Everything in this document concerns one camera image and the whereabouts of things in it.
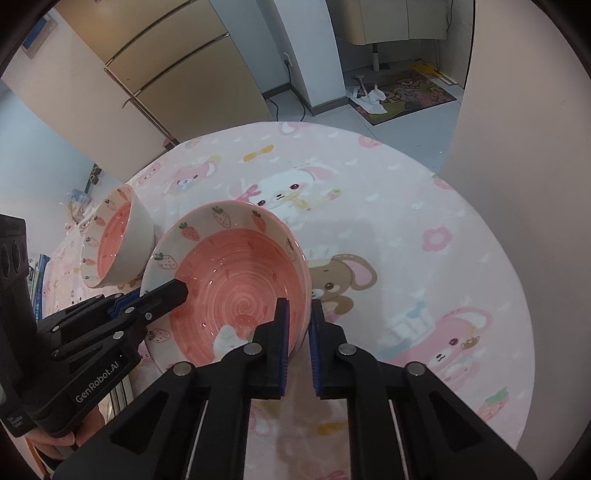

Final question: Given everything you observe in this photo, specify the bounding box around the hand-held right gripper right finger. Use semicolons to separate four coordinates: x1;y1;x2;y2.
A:
308;300;539;480

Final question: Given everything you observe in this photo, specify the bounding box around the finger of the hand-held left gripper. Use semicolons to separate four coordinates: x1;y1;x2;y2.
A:
107;292;141;319
36;278;190;363

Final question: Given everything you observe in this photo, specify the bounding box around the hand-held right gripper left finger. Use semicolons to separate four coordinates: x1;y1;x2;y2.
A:
53;298;291;480

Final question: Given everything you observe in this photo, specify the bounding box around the small pink strawberry bowl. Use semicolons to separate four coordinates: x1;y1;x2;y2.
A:
81;185;155;289

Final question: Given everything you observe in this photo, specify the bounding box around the wide pink strawberry bowl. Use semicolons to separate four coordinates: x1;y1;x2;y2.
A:
140;200;311;376

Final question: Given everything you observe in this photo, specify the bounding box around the person's left hand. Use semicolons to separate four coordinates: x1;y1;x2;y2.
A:
25;429;79;462

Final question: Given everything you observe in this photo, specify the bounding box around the blue book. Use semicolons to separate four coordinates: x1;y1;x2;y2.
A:
28;254;49;319

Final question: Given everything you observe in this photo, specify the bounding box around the round table cartoon tablecloth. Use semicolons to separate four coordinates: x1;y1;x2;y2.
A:
39;121;533;480

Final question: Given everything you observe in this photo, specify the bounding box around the beige refrigerator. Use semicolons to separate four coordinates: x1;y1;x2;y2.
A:
48;0;274;145

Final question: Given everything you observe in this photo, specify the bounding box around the white cloth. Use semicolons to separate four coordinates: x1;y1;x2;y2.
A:
351;80;389;115

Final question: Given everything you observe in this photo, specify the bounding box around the bear print floor mat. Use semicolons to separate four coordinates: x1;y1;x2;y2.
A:
347;74;458;126

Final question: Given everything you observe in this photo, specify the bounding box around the yellow flat tool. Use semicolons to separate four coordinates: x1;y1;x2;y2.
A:
411;60;455;86

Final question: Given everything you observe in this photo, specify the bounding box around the beige vanity cabinet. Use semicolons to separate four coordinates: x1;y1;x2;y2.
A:
344;0;446;45

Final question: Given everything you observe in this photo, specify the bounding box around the black power cord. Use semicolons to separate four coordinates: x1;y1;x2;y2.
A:
262;65;308;124

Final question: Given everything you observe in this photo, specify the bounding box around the grey wall panel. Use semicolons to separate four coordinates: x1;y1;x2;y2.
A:
23;11;55;60

